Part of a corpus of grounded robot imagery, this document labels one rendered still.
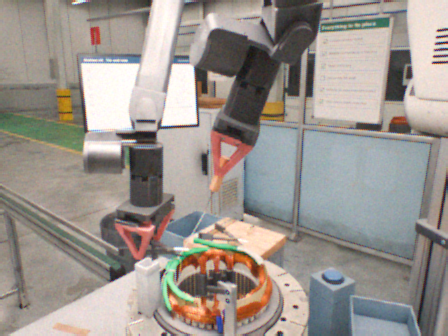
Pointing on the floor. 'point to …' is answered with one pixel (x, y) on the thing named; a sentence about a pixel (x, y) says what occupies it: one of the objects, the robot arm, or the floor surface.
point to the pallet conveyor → (88, 256)
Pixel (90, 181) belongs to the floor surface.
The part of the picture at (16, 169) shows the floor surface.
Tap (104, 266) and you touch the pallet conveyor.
